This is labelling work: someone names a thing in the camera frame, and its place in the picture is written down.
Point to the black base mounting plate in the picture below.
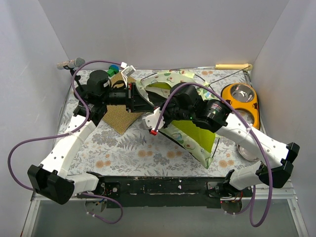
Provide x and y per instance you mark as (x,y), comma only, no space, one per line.
(151,191)

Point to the loose steel pet bowl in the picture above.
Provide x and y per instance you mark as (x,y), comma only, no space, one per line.
(246,154)

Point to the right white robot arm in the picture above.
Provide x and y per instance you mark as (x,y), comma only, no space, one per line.
(276,159)

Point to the green avocado print pet tent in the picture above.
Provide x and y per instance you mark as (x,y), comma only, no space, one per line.
(198,142)

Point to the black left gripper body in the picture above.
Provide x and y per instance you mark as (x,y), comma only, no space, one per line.
(132,99)

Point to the yellow double pet bowl stand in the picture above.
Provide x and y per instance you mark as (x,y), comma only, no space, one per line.
(252,107)

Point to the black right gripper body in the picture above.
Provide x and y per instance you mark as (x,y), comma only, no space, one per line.
(169,114)

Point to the green and blue toy block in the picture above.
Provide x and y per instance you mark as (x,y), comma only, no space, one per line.
(113,70)

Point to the grey head microphone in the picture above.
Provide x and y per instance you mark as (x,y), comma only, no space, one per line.
(70,64)

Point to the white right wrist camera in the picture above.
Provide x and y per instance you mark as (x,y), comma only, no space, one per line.
(151,121)

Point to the steel bowl in stand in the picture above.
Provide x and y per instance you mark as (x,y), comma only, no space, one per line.
(242,93)

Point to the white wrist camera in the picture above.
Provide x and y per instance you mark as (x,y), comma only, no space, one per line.
(127,70)
(151,121)

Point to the floral patterned tablecloth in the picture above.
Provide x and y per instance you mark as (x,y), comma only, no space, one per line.
(137,153)

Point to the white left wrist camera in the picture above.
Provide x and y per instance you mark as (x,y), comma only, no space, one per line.
(127,70)

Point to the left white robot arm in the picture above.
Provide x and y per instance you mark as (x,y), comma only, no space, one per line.
(50,179)

